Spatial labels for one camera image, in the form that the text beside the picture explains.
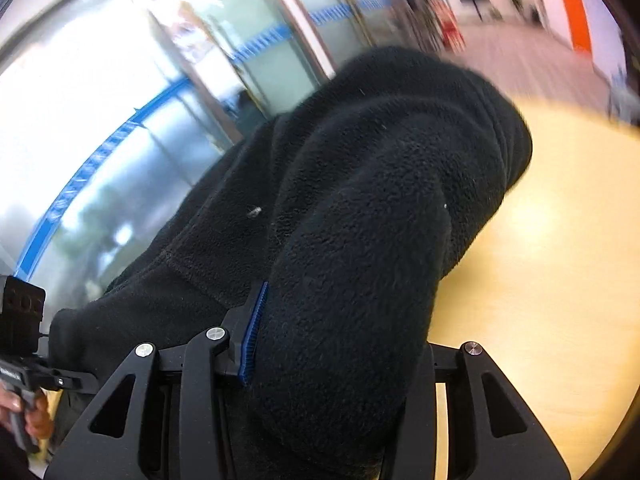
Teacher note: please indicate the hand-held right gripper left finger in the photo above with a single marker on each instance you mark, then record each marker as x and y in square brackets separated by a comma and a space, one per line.
[255, 330]

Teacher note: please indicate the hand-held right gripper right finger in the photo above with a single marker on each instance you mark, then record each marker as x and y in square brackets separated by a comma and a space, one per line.
[475, 385]

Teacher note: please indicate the black fleece jacket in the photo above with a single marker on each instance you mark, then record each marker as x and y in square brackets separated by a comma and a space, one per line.
[360, 220]

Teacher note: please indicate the person's left hand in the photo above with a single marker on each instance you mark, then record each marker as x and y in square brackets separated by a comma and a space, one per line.
[39, 422]

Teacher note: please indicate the frosted glass partition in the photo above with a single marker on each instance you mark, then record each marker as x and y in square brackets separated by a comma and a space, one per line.
[125, 110]

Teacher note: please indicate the stack of red boxes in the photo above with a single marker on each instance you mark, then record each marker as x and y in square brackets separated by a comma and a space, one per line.
[450, 25]

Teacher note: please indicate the orange door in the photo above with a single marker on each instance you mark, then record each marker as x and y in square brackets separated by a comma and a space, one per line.
[572, 5]

